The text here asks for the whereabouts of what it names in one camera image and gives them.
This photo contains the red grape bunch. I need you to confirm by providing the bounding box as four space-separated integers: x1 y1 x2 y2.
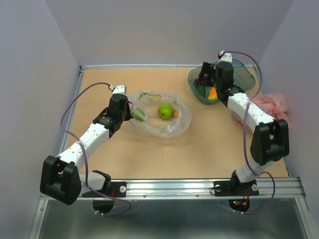
194 74 208 85

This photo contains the dark green fruit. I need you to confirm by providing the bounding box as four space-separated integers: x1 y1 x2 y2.
195 85 206 98

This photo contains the orange fruit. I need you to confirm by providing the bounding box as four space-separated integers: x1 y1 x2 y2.
207 87 217 100

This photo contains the clear plastic bag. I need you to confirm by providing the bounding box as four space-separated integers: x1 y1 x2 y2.
128 91 191 139

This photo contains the green apple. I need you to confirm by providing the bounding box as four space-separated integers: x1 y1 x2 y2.
158 104 173 120

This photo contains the small peach fruit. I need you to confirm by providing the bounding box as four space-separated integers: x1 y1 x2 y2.
172 110 179 118

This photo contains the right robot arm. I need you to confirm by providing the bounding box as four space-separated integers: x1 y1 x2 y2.
196 61 290 197

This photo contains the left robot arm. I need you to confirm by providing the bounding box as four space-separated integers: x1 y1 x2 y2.
40 94 132 205

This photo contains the pink plastic bag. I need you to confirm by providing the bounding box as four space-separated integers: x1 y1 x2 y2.
226 93 291 133

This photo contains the teal plastic container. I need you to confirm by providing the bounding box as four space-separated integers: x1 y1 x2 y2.
188 59 256 105

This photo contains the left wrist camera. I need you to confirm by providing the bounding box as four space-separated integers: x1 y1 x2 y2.
109 85 127 95

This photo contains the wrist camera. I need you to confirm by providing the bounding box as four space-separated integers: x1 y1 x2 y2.
109 85 127 95
218 51 232 63

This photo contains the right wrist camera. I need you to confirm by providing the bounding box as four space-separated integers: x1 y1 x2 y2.
218 51 232 63

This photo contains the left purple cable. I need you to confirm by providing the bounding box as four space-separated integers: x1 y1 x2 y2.
60 83 132 217

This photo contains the aluminium front rail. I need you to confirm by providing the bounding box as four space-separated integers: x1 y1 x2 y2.
76 178 306 201

